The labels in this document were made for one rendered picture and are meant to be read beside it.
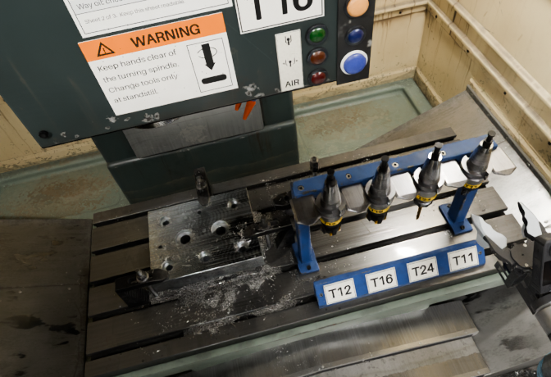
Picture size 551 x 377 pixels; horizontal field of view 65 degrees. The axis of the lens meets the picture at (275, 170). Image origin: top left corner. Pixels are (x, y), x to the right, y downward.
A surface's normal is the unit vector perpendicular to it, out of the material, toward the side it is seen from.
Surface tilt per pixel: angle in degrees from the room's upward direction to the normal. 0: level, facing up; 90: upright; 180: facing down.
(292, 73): 90
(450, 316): 7
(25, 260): 24
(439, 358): 8
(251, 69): 90
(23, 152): 90
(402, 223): 0
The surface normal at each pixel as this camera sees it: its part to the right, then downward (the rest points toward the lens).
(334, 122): -0.10, -0.63
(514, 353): -0.48, -0.48
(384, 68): 0.22, 0.74
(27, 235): 0.31, -0.66
